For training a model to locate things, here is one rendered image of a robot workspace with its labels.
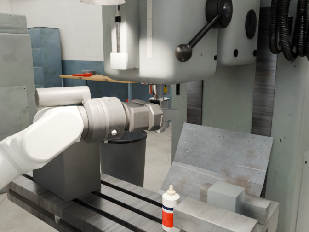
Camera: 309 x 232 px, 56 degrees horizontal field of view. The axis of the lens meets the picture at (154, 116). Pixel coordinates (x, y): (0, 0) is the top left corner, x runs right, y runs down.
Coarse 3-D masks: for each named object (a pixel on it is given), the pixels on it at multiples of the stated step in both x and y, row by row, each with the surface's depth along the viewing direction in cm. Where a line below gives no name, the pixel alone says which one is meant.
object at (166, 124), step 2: (160, 104) 64; (162, 104) 64; (164, 104) 64; (166, 104) 64; (168, 104) 65; (160, 106) 64; (162, 106) 64; (164, 106) 64; (166, 106) 64; (168, 106) 65; (168, 108) 65; (164, 122) 65; (166, 122) 65; (168, 122) 66; (164, 124) 65; (166, 124) 65; (168, 124) 66; (162, 126) 65; (164, 126) 65; (166, 126) 65; (168, 126) 66; (160, 128) 65; (162, 128) 65
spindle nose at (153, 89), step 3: (150, 87) 64; (153, 87) 63; (156, 87) 63; (159, 87) 63; (162, 87) 63; (168, 87) 64; (150, 90) 64; (153, 90) 63; (156, 90) 63; (159, 90) 63; (162, 90) 63; (168, 90) 64; (150, 93) 64; (153, 93) 63; (156, 93) 63; (159, 93) 63; (162, 93) 63; (165, 93) 63; (168, 93) 64
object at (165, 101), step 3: (150, 99) 65; (153, 99) 64; (156, 99) 64; (159, 99) 64; (162, 99) 64; (165, 99) 64; (168, 99) 65; (150, 102) 65; (153, 102) 64; (156, 102) 64; (159, 102) 63; (162, 102) 64; (165, 102) 64; (168, 102) 65
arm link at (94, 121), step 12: (36, 96) 52; (48, 96) 51; (60, 96) 52; (72, 96) 54; (84, 96) 55; (48, 108) 55; (72, 108) 52; (84, 108) 55; (96, 108) 54; (36, 120) 55; (84, 120) 53; (96, 120) 53; (84, 132) 54; (96, 132) 54
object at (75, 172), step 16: (80, 144) 81; (96, 144) 85; (64, 160) 78; (80, 160) 82; (96, 160) 86; (48, 176) 87; (64, 176) 79; (80, 176) 83; (96, 176) 87; (64, 192) 81; (80, 192) 84
